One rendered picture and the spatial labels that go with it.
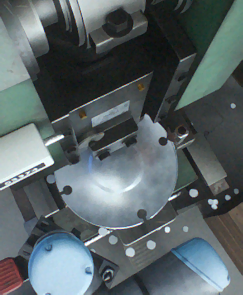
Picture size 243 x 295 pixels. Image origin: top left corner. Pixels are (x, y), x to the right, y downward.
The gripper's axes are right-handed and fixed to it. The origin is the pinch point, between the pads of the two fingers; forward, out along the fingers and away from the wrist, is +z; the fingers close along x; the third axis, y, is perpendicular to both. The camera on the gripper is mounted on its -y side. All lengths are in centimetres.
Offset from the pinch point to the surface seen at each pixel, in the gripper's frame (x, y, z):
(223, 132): -71, -43, 81
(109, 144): -21.0, 3.3, -9.6
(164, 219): -16.1, -17.6, 6.6
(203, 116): -74, -32, 83
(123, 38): -23, 10, -47
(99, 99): -22.0, 9.2, -27.7
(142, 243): -11, -31, 67
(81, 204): -9.5, 0.5, 9.5
